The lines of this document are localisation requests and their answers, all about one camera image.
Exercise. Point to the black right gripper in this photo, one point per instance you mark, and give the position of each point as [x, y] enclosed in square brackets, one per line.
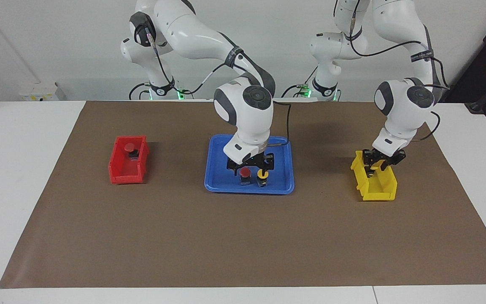
[251, 162]

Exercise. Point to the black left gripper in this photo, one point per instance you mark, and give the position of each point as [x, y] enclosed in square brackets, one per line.
[384, 159]

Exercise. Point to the red push button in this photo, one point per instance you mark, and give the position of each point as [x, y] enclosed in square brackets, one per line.
[130, 147]
[245, 172]

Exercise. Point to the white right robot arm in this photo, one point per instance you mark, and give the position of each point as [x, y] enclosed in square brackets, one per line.
[247, 109]

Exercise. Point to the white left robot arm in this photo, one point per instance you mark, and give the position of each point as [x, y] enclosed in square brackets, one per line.
[403, 105]

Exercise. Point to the yellow plastic bin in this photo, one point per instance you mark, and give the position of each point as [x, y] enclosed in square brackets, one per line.
[380, 190]

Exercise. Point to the blue plastic tray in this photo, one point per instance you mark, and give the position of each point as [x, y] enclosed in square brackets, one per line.
[215, 169]

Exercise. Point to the brown table mat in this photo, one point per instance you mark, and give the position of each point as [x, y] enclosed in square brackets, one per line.
[243, 240]

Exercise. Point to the red plastic bin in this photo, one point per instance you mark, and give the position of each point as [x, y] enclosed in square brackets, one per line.
[127, 171]

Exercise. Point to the white power box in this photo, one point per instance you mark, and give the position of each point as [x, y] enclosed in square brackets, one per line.
[40, 90]

